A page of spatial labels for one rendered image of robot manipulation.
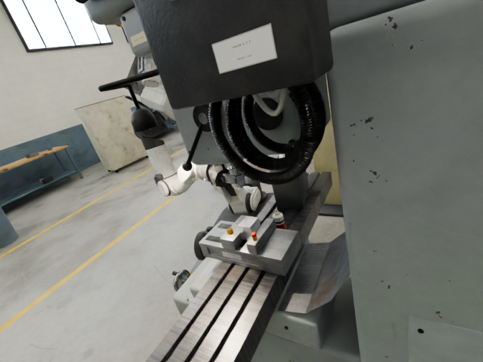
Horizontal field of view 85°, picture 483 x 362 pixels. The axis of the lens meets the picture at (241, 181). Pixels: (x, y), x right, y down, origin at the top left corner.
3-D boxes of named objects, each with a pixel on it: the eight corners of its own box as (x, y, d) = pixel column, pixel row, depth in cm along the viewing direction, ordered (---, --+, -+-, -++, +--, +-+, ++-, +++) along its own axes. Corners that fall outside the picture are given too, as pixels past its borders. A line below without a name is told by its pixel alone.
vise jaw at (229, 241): (222, 247, 93) (218, 238, 92) (244, 223, 104) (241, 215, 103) (236, 250, 90) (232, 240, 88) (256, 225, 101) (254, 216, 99)
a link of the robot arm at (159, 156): (157, 197, 125) (139, 152, 119) (180, 186, 133) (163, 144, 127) (169, 197, 116) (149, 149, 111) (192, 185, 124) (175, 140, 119)
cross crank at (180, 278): (172, 296, 138) (164, 279, 134) (187, 279, 147) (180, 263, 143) (195, 303, 130) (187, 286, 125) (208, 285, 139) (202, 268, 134)
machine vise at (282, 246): (203, 256, 103) (194, 233, 99) (225, 233, 114) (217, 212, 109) (285, 276, 83) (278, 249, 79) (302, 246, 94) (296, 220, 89)
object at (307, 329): (196, 309, 106) (186, 288, 101) (238, 252, 132) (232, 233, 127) (321, 354, 79) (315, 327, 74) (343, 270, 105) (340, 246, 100)
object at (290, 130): (233, 159, 66) (202, 48, 56) (272, 128, 84) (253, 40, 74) (307, 156, 56) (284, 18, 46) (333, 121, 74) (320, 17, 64)
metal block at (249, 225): (241, 239, 93) (237, 225, 90) (250, 229, 97) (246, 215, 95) (254, 241, 90) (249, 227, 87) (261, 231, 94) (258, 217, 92)
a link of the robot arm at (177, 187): (184, 189, 107) (169, 203, 122) (203, 179, 113) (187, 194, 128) (170, 166, 107) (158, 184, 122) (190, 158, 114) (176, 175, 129)
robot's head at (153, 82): (154, 90, 109) (138, 82, 101) (153, 67, 110) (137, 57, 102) (167, 87, 107) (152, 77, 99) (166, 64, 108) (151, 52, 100)
